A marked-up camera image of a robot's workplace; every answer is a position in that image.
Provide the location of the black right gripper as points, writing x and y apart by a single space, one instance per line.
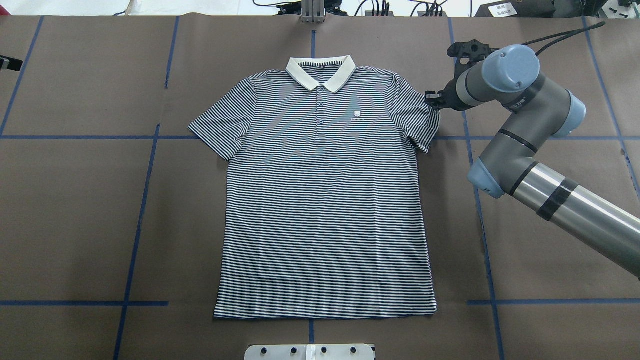
450 95

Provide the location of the navy white striped polo shirt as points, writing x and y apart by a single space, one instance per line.
323 214

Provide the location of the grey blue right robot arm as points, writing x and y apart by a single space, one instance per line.
540 109

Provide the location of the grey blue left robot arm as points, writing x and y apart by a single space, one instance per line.
10 64

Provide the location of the black box with label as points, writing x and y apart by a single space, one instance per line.
516 9

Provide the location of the aluminium frame post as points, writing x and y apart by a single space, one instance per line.
313 11

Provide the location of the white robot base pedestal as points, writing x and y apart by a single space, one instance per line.
335 351

